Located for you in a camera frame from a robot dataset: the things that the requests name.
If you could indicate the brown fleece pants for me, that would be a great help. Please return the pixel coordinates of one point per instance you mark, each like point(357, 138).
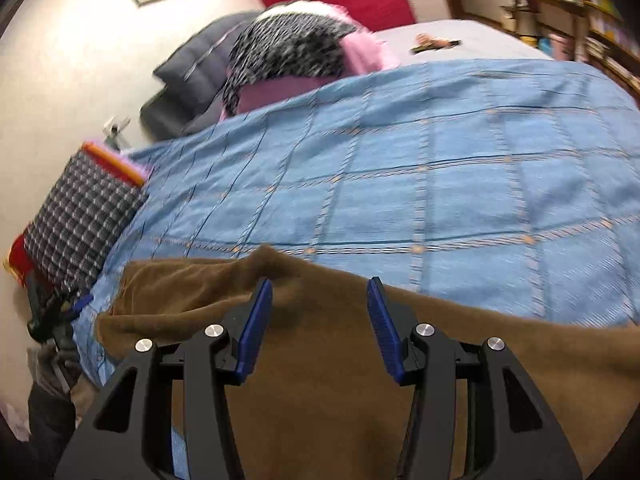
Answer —
point(320, 404)

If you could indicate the wooden desk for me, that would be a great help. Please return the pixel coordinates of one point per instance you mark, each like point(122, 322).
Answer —
point(563, 21)

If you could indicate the wooden bookshelf with books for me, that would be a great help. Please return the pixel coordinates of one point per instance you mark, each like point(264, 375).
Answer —
point(610, 45)

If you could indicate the pink quilt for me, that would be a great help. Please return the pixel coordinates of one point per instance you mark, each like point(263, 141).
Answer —
point(364, 54)

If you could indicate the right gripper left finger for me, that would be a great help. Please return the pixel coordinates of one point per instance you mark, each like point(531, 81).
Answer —
point(126, 434)

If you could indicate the orange striped cushion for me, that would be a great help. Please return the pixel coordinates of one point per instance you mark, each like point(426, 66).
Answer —
point(116, 164)

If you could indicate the wall power socket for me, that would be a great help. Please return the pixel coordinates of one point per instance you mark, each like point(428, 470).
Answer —
point(113, 131)

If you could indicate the left gloved hand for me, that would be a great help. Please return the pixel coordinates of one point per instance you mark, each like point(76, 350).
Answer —
point(57, 368)

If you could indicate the hair dryer on bed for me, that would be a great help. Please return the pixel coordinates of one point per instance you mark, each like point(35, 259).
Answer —
point(426, 43)

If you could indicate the plaid pillow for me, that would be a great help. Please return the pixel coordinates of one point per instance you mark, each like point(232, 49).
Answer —
point(79, 222)

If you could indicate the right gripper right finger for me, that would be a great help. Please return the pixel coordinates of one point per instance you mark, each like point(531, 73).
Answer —
point(511, 431)

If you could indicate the white bed sheet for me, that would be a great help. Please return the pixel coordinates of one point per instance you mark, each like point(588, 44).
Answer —
point(476, 41)

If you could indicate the leopard print blanket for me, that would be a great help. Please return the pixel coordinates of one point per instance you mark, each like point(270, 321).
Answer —
point(282, 45)

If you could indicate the blue checked bedspread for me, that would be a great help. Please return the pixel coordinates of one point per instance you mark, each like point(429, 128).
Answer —
point(510, 185)

